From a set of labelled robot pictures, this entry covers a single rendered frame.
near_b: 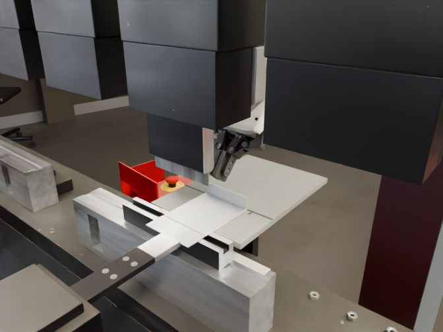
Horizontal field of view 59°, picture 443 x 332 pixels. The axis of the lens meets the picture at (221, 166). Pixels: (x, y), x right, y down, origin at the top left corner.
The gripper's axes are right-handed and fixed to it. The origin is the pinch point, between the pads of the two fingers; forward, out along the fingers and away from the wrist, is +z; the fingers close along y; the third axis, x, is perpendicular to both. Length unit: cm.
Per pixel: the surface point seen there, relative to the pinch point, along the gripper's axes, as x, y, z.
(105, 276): -13.2, 0.9, 19.1
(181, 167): -8.2, 0.1, 3.4
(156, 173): 46, -56, 1
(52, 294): -20.4, 2.4, 21.2
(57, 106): 185, -366, -38
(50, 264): 5.7, -32.6, 29.1
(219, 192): 4.3, -1.2, 3.5
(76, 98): 208, -376, -59
